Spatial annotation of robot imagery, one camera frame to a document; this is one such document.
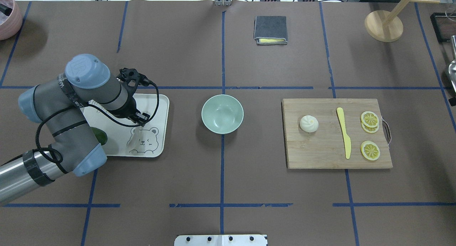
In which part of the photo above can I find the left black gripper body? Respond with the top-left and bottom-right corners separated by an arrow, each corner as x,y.
107,93 -> 150,126

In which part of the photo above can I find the white steamed bun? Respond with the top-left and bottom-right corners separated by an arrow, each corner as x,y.
299,115 -> 319,134

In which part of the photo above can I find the white ceramic spoon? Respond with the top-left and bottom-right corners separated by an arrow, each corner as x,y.
126,134 -> 138,152

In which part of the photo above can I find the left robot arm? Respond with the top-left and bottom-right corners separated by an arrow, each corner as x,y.
0,53 -> 157,206

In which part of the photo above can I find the light green bowl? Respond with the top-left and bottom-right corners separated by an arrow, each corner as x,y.
201,94 -> 244,135

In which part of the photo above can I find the pink ribbed bowl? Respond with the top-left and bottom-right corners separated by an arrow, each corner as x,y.
0,0 -> 23,40

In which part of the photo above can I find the cream bear tray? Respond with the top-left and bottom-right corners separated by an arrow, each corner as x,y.
82,94 -> 170,157

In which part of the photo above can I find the dark green avocado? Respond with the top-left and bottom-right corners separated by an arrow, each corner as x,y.
90,127 -> 108,146

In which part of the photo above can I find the yellow sponge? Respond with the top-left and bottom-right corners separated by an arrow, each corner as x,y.
258,38 -> 287,45

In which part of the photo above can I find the grey folded cloth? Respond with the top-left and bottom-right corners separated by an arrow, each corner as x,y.
253,16 -> 288,45

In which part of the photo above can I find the bamboo cutting board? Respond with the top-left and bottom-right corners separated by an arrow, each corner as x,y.
282,98 -> 393,169

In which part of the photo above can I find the yellow plastic knife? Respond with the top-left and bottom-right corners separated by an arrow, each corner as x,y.
336,108 -> 352,159

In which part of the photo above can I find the lemon slice lower front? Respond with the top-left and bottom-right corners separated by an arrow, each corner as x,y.
360,111 -> 379,128

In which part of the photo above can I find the lemon slice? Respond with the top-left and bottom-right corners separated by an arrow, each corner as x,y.
360,111 -> 379,128
361,123 -> 379,134
360,141 -> 380,161

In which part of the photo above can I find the lemon slice upper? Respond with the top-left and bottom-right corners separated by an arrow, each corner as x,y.
360,141 -> 380,161

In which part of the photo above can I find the lemon slice lower back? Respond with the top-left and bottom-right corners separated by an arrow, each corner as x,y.
361,123 -> 379,134

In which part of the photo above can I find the wooden mug tree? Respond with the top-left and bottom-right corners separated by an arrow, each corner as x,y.
364,0 -> 440,43

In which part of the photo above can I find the metal scoop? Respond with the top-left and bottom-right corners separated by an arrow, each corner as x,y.
448,35 -> 456,92

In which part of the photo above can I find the black framed tray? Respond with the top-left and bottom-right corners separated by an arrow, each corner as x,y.
430,12 -> 456,43

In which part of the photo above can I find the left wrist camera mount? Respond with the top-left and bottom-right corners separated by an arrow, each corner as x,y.
116,68 -> 150,90

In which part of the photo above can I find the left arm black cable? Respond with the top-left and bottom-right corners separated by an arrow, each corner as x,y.
34,70 -> 160,175

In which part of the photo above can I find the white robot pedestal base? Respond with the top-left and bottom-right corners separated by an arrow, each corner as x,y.
174,234 -> 268,246

